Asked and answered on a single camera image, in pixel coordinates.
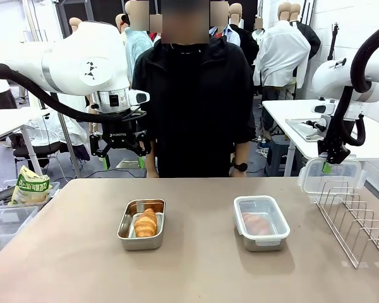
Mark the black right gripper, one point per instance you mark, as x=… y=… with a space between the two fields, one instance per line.
x=331 y=146

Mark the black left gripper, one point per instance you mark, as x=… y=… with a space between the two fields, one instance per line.
x=118 y=135

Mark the clear plastic snap lid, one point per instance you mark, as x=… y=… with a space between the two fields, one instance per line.
x=344 y=176
x=262 y=208

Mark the metal tongs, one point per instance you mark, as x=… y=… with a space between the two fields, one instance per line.
x=314 y=124

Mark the rectangular stainless steel container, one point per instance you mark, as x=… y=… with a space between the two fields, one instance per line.
x=263 y=247
x=128 y=221

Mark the golden croissant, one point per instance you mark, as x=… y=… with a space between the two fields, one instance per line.
x=145 y=224
x=256 y=224

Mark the person's right forearm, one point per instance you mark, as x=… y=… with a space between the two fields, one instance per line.
x=151 y=161

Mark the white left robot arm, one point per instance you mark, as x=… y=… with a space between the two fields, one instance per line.
x=82 y=57

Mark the person's left forearm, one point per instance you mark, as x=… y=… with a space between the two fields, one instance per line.
x=241 y=153

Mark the person's right hand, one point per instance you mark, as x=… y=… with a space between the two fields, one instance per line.
x=153 y=173

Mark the person's left hand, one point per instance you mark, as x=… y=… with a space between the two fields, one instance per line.
x=237 y=174

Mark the grey plastic stool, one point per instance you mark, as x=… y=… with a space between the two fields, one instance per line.
x=278 y=154

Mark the silver white cloth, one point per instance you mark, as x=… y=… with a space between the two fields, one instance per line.
x=50 y=132

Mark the person in black jacket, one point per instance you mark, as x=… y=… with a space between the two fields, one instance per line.
x=192 y=110

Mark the clear plastic storage bin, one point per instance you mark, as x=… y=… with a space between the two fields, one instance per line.
x=6 y=227
x=53 y=189

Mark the black office chair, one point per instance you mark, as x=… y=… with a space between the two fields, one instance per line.
x=34 y=151

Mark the black wrist watch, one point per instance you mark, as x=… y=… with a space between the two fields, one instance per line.
x=241 y=167

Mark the yellow green snack bag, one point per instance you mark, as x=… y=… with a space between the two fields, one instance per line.
x=31 y=189

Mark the mannequin in light blue jacket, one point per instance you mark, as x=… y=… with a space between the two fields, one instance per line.
x=139 y=44

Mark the mannequin in red jacket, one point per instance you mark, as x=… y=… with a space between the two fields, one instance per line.
x=152 y=35

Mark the mannequin in white shirt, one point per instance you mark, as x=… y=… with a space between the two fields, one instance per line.
x=281 y=53

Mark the black tripod with clamp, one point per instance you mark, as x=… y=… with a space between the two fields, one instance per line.
x=334 y=41

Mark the mannequin in beige shirt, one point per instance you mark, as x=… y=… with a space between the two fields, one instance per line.
x=120 y=22

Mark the mannequin in black coat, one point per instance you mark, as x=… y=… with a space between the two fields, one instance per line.
x=309 y=38

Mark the grey metal tool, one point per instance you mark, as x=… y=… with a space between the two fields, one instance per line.
x=3 y=193

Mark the mannequin in dark red top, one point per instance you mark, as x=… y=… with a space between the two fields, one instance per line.
x=75 y=22

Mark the bystander in white top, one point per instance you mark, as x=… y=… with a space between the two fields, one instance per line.
x=0 y=91

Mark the mannequin in black jacket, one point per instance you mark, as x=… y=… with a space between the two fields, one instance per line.
x=248 y=44

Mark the black leaning poles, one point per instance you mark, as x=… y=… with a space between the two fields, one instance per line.
x=307 y=12

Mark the mannequin in blue shirt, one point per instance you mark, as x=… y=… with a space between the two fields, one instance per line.
x=230 y=36

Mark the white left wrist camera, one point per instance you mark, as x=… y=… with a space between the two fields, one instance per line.
x=139 y=97

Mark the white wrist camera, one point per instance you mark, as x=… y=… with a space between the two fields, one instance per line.
x=322 y=109
x=139 y=97

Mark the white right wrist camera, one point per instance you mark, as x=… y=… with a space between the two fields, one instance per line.
x=322 y=109

